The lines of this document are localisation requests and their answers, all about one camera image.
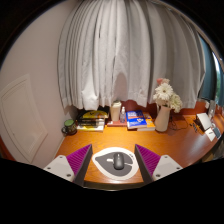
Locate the dark mug with green inside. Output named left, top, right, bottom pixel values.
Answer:
left=61, top=118, right=78, bottom=136

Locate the dark grey computer mouse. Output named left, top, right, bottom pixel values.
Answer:
left=112, top=152, right=126, bottom=171

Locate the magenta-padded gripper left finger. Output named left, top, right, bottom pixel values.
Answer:
left=43, top=143, right=94, bottom=187

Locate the red-brown book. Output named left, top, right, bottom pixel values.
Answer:
left=106, top=119, right=128, bottom=128

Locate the dark window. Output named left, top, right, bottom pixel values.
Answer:
left=198, top=33, right=224, bottom=108

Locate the black cable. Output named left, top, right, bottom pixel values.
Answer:
left=168, top=114, right=201, bottom=133

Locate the yellow and black book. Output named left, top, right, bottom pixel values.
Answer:
left=79, top=109, right=110, bottom=121

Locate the small white flat device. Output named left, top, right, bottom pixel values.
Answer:
left=203, top=125, right=222, bottom=143

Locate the white pitcher vase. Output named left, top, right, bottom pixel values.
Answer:
left=154, top=103, right=172, bottom=133

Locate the white pleated curtain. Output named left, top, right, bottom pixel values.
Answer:
left=57, top=0, right=207, bottom=112

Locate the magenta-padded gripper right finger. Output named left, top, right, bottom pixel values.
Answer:
left=134, top=143, right=184, bottom=186

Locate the white panelled door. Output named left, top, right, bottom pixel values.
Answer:
left=0, top=73, right=49, bottom=164

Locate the white and grey mouse pad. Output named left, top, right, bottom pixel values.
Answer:
left=91, top=146, right=140, bottom=182

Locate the clear spray bottle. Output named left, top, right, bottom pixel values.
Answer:
left=119, top=106, right=127, bottom=124

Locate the orange book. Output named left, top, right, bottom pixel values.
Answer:
left=136, top=113, right=157, bottom=132

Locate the white flower bouquet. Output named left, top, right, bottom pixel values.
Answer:
left=152, top=77, right=184, bottom=114

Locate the blue book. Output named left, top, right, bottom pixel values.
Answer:
left=125, top=110, right=148, bottom=130

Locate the cream tumbler with lid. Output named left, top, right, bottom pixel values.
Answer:
left=110, top=99, right=123, bottom=122

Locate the white and yellow book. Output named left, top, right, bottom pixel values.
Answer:
left=76, top=124, right=105, bottom=133

